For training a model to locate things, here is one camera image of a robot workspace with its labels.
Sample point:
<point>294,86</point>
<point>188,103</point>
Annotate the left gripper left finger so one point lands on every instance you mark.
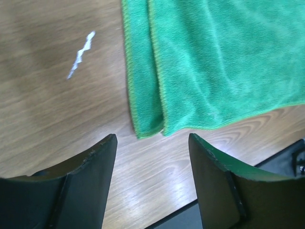
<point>69,195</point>

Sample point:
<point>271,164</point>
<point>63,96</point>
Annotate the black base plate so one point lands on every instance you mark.
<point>281,162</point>

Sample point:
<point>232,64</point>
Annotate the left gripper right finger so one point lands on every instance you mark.
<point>243,193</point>

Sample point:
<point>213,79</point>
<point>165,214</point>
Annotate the green towel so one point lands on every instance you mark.
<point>205,64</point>

